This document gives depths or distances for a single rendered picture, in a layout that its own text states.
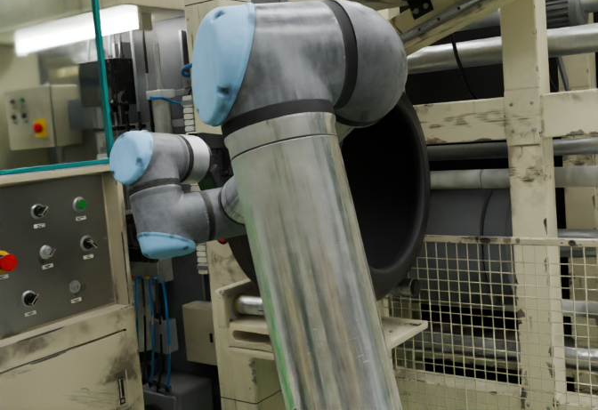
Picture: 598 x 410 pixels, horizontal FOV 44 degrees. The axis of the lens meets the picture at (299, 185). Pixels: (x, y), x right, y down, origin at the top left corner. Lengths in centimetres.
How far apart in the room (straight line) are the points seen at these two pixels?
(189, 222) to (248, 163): 55
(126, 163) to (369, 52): 61
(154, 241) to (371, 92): 57
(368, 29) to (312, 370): 34
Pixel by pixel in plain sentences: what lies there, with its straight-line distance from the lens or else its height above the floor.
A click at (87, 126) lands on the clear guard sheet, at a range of 193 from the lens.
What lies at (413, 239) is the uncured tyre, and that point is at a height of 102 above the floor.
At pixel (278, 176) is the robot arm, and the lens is 69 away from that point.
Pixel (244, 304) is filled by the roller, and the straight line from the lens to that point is 182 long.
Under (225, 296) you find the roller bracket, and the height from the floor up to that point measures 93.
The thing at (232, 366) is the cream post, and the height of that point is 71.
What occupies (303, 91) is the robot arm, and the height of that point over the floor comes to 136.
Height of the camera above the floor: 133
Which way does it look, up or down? 5 degrees down
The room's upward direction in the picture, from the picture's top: 5 degrees counter-clockwise
